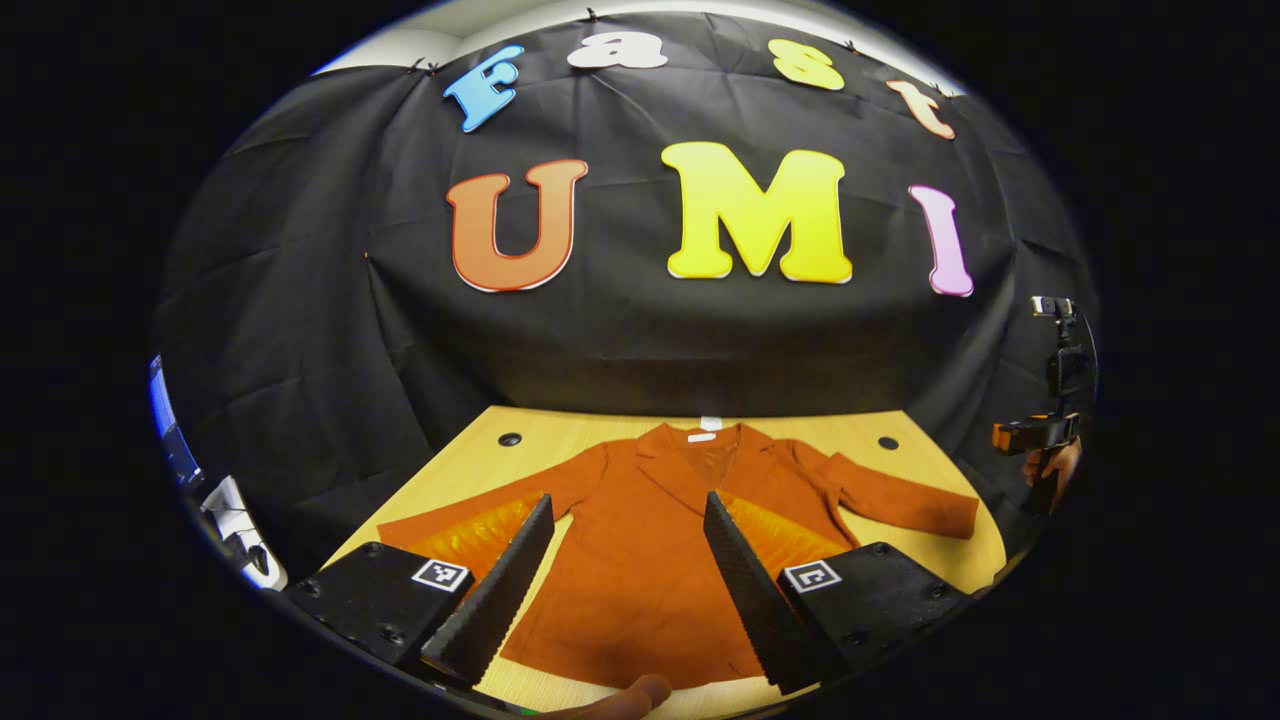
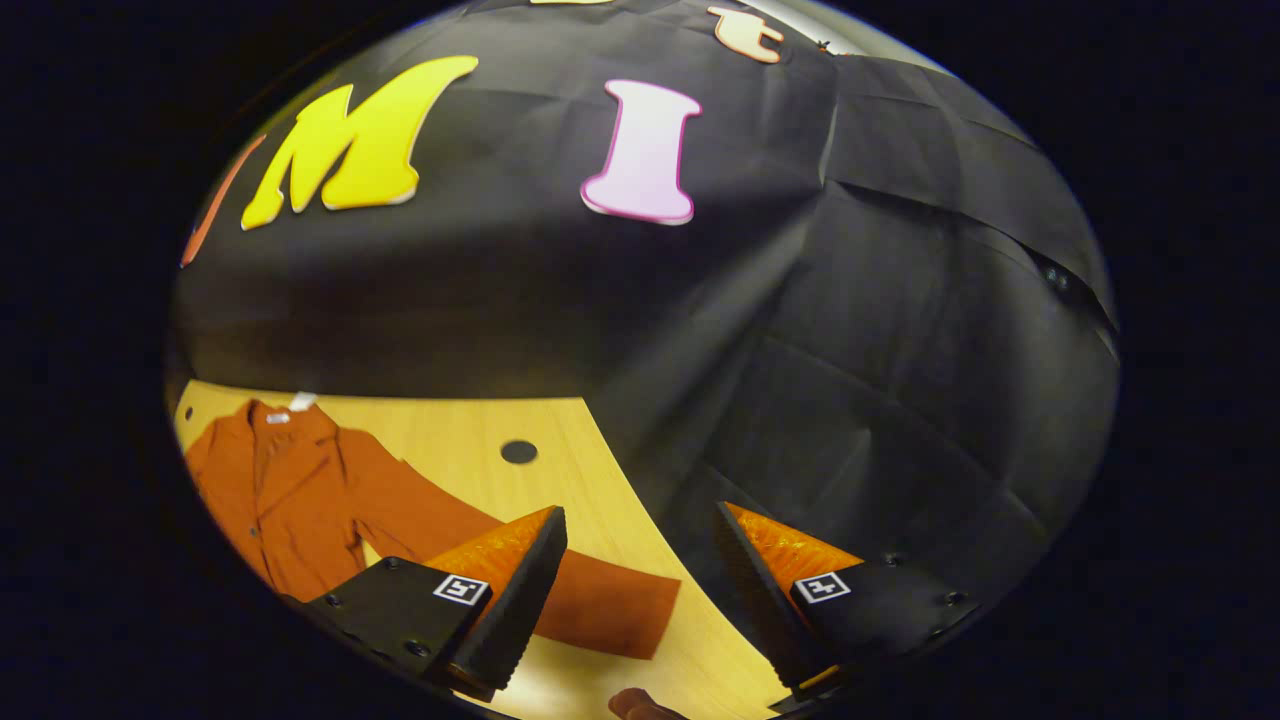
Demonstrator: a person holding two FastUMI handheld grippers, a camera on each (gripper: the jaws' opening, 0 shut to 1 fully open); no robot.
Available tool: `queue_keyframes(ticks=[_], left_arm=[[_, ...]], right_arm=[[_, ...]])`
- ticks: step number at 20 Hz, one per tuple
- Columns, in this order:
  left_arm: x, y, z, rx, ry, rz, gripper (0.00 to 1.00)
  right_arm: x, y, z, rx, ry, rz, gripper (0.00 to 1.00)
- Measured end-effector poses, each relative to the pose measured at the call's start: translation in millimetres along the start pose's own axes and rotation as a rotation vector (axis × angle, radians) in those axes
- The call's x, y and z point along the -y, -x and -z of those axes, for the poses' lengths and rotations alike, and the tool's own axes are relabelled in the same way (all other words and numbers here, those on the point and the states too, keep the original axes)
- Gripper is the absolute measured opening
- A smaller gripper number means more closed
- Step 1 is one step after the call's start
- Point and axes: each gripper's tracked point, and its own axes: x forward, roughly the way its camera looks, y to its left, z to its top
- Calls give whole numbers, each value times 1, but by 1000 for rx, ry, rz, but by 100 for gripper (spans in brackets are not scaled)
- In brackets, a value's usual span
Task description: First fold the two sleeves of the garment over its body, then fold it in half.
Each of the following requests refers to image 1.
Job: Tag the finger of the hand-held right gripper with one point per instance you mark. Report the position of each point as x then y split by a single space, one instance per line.
1015 437

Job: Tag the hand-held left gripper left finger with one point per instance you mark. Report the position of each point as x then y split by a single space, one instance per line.
505 590

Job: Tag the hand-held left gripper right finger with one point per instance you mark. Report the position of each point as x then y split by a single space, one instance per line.
750 590

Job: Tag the orange coat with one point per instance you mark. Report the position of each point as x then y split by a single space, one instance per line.
640 560

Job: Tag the black backdrop cloth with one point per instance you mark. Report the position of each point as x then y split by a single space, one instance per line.
640 340

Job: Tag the white black-printed item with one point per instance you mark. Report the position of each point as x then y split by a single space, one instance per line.
235 520

